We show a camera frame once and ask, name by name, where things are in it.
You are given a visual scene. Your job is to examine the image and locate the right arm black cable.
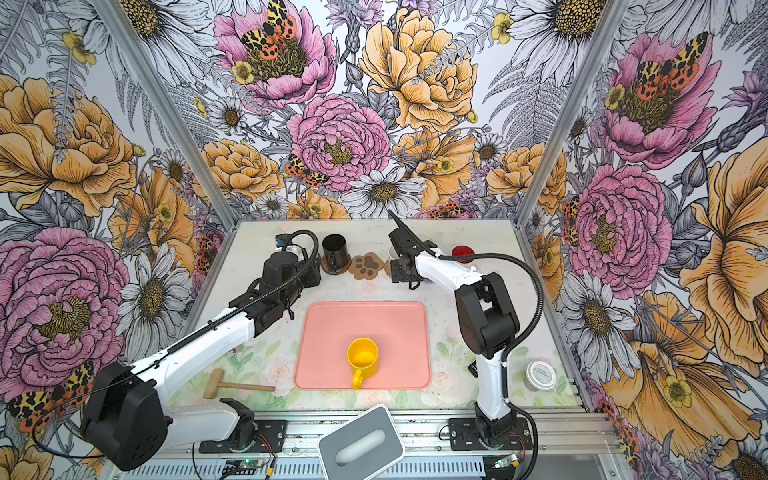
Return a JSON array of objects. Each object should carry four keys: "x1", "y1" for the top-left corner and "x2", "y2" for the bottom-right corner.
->
[{"x1": 387, "y1": 209, "x2": 545, "y2": 480}]

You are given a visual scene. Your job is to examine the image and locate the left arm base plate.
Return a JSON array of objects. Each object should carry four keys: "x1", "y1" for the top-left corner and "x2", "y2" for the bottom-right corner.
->
[{"x1": 198, "y1": 420, "x2": 288, "y2": 454}]

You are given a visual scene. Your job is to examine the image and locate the paw shaped wooden coaster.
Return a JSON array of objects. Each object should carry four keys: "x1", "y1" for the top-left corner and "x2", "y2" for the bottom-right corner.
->
[{"x1": 348, "y1": 252, "x2": 385, "y2": 280}]

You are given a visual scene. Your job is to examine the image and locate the right small circuit board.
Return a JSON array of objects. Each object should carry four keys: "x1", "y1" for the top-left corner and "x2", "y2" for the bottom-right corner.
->
[{"x1": 493, "y1": 453, "x2": 520, "y2": 469}]

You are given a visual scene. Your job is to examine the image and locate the small green circuit board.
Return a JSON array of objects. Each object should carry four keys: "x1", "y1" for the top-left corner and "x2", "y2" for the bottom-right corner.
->
[{"x1": 221, "y1": 459, "x2": 263, "y2": 479}]

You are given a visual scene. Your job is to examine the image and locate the red inside white mug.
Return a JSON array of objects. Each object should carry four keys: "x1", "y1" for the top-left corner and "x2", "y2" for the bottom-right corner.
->
[{"x1": 451, "y1": 245, "x2": 475, "y2": 264}]

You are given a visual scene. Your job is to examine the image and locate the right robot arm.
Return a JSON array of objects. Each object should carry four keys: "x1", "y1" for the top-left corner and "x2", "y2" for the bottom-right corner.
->
[{"x1": 389, "y1": 224, "x2": 520, "y2": 446}]

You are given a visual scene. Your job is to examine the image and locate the white grey box device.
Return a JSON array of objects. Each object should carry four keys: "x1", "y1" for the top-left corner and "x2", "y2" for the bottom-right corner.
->
[{"x1": 318, "y1": 404, "x2": 405, "y2": 480}]

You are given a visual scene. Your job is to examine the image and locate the dark brown round wooden coaster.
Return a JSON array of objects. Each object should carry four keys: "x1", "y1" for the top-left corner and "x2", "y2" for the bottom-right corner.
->
[{"x1": 320, "y1": 257, "x2": 352, "y2": 276}]

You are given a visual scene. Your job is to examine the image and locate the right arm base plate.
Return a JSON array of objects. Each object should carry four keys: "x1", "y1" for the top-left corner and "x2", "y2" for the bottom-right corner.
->
[{"x1": 447, "y1": 418, "x2": 533, "y2": 452}]

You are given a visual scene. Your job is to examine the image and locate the pink rectangular tray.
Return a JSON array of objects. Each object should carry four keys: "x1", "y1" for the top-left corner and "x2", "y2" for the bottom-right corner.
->
[{"x1": 294, "y1": 302, "x2": 431, "y2": 390}]

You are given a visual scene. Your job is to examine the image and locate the wooden mallet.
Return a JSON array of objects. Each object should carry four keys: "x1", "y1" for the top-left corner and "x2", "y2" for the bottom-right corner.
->
[{"x1": 202, "y1": 369, "x2": 276, "y2": 400}]

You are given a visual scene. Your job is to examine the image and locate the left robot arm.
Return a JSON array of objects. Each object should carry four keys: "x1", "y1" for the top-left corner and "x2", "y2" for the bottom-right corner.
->
[{"x1": 80, "y1": 250, "x2": 321, "y2": 471}]

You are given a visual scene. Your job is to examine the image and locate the black mug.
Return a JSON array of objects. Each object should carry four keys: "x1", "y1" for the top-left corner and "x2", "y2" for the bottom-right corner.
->
[{"x1": 322, "y1": 233, "x2": 351, "y2": 275}]

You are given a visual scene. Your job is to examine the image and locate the yellow mug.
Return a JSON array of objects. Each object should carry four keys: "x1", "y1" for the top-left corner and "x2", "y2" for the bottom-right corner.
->
[{"x1": 347, "y1": 337, "x2": 379, "y2": 390}]

